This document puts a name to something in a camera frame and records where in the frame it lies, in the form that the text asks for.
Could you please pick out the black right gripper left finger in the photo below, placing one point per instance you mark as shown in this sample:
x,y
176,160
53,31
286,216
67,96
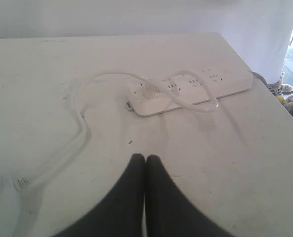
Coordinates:
x,y
120,212

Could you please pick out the plush toy pile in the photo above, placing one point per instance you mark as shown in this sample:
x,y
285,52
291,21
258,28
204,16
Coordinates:
x,y
283,93

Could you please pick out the white plug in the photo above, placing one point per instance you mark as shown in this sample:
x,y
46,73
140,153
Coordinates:
x,y
150,90

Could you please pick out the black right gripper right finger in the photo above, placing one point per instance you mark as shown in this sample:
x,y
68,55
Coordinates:
x,y
168,211

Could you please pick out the white power strip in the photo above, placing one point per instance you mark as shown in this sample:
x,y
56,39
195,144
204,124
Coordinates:
x,y
197,90

